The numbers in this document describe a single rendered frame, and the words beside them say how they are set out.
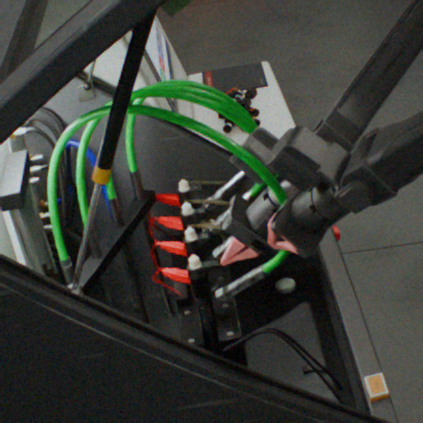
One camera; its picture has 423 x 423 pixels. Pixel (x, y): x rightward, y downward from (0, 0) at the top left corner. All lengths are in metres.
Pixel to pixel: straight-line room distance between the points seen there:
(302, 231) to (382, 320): 1.82
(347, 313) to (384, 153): 0.57
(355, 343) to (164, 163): 0.51
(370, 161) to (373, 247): 2.31
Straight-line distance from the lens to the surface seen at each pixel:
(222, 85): 2.32
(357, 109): 1.33
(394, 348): 2.89
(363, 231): 3.43
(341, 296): 1.59
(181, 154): 1.70
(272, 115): 2.13
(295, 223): 1.20
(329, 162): 1.10
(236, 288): 1.34
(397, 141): 1.01
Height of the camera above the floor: 1.92
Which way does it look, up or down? 31 degrees down
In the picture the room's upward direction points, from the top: 11 degrees counter-clockwise
